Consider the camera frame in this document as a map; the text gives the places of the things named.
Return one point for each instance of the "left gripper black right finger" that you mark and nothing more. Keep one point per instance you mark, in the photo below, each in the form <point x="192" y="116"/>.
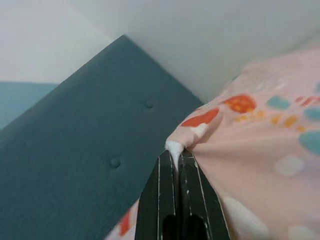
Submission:
<point x="197" y="200"/>

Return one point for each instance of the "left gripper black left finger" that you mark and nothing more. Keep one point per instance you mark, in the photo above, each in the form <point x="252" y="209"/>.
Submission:
<point x="160" y="200"/>

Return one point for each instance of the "pink pillow with coloured spots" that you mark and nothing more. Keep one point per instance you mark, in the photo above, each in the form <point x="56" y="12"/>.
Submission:
<point x="250" y="150"/>

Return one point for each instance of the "dark teal padded headboard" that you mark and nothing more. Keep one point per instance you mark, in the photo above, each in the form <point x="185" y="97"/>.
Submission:
<point x="75" y="150"/>

